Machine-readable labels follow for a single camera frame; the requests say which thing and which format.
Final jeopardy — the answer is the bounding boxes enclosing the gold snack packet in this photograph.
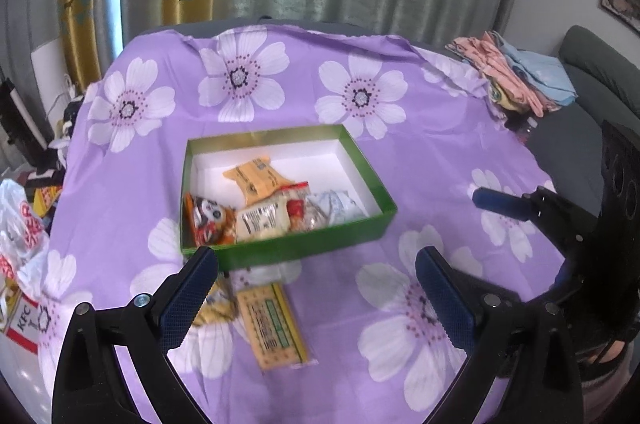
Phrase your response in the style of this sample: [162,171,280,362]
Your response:
[192,274,238,326]

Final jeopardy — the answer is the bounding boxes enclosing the soda cracker packet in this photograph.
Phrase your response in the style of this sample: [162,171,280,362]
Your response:
[236,283,311,371]

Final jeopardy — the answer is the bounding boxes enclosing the panda snack packet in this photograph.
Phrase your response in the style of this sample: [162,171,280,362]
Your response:
[183,193,235,246]

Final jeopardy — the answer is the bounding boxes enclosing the white silver snack packet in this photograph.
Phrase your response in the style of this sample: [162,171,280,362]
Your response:
[307,190,366,226]

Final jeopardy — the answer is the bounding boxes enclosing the cream green snack packet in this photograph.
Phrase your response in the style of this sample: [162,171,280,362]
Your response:
[234,198,290,242]

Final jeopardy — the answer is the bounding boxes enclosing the orange yellow cake packet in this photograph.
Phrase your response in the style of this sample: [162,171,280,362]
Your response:
[222,158,293,206]

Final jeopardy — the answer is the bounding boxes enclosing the red milk tea packet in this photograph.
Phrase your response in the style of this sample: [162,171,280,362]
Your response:
[279,181,323,232]

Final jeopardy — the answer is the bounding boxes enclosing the person right hand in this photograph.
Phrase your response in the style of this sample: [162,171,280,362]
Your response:
[576,340,628,366]

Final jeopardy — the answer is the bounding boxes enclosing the kfc paper bag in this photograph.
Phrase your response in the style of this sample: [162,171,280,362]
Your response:
[0,278,40,355]

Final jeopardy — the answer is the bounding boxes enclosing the dark green sofa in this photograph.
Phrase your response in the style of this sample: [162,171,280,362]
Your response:
[526,25,639,215]

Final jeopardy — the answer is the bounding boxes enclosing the folded pink blue clothes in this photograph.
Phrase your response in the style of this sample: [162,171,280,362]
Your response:
[445,31,578,118]

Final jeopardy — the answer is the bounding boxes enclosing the white plastic shopping bag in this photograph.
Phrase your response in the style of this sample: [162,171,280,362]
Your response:
[1,179,49,300]

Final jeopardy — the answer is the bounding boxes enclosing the green cardboard box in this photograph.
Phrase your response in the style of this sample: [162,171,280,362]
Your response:
[180,125,397,271]

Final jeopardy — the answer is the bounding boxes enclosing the white box appliance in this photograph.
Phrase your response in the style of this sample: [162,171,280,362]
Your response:
[30,37,70,128]

